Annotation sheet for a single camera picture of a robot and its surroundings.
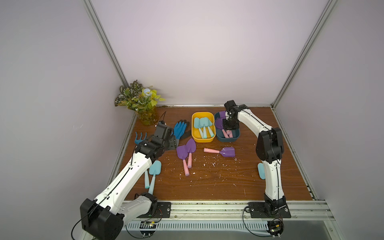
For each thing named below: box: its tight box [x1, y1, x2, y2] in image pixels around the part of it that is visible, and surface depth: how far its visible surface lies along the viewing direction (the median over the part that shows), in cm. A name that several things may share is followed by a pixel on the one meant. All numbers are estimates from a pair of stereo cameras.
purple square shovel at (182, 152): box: [176, 144, 190, 176], surface depth 94 cm
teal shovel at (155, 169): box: [148, 160, 162, 195], surface depth 88 cm
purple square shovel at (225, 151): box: [203, 147, 236, 157], surface depth 96 cm
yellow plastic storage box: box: [191, 111, 216, 143], surface depth 106 cm
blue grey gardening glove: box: [173, 119, 187, 147], surface depth 107 cm
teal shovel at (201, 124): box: [199, 117, 207, 139], surface depth 109 cm
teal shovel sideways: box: [203, 117, 214, 137], surface depth 109 cm
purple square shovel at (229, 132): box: [226, 129, 233, 138], surface depth 100 cm
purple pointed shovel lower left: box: [186, 138, 197, 169], surface depth 98 cm
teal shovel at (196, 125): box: [193, 117, 204, 139], surface depth 109 cm
